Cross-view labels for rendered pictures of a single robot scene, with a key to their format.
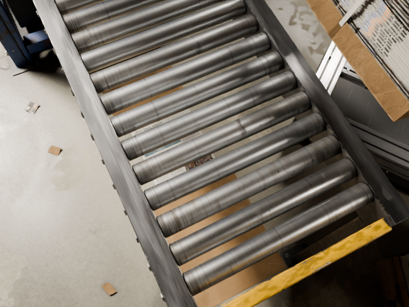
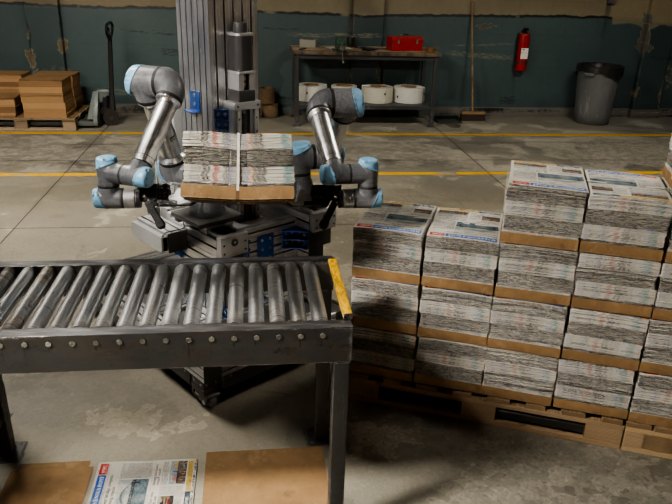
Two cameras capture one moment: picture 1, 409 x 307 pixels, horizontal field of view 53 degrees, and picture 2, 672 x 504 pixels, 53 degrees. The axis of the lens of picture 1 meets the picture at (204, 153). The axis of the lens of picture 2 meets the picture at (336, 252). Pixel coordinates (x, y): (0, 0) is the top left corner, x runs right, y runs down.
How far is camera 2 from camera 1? 179 cm
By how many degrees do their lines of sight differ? 60
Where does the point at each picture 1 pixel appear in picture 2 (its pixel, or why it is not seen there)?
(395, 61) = (271, 180)
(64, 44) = (101, 330)
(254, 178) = (274, 288)
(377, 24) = (252, 176)
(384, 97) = (282, 194)
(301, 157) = (274, 273)
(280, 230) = (312, 288)
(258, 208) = (293, 291)
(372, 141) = not seen: hidden behind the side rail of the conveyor
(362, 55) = (258, 190)
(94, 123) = (182, 329)
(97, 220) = not seen: outside the picture
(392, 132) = not seen: hidden behind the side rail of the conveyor
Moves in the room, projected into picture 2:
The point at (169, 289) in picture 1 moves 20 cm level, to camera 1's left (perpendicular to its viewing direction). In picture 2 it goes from (320, 325) to (285, 356)
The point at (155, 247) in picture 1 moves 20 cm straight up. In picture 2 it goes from (291, 324) to (291, 263)
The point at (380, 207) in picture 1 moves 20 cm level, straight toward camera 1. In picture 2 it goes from (321, 263) to (329, 287)
